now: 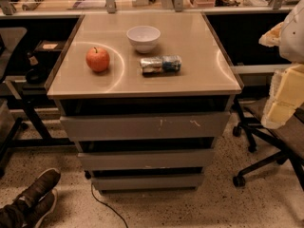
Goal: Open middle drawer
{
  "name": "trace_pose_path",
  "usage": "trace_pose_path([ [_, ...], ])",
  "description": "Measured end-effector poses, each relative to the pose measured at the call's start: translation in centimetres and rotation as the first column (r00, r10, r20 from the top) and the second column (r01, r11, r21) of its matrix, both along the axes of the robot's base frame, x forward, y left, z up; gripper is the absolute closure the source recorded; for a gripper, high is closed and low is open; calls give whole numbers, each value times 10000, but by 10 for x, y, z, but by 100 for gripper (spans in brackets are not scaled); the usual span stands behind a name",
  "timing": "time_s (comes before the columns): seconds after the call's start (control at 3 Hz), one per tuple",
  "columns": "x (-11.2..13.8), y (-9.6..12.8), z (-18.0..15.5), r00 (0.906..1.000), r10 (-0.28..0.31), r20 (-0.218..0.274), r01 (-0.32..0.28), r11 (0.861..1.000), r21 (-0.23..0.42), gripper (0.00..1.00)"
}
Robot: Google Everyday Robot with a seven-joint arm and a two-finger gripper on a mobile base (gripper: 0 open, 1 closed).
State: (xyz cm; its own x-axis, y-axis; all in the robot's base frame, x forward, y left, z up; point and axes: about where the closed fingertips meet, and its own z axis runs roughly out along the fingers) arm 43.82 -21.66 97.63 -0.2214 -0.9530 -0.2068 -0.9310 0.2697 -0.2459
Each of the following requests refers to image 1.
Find black office chair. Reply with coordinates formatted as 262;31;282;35
233;98;304;189

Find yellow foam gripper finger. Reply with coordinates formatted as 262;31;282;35
261;64;304;129

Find red apple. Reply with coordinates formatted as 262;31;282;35
85;47;110;72

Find grey drawer cabinet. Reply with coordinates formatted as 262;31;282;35
47;11;241;178

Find black floor cable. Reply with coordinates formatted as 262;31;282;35
90;183;129;228

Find dark sneaker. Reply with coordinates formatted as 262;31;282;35
26;189;58;228
17;168;61;207

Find grey office chair left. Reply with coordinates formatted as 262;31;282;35
0;27;27;177

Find grey bottom drawer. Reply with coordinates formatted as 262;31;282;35
91;174;204;191

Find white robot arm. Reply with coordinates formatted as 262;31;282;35
259;3;304;129

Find crushed silver blue can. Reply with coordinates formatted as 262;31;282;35
140;55;181;74

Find grey drawer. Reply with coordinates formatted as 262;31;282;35
61;112;230;142
78;149;215;170
91;174;204;191

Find white ceramic bowl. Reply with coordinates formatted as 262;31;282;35
126;26;161;53

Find grey top drawer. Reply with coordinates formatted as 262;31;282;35
61;112;230;142

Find dark sneaker upper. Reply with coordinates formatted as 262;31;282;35
17;168;61;207

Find dark sneaker lower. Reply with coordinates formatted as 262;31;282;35
26;189;58;228

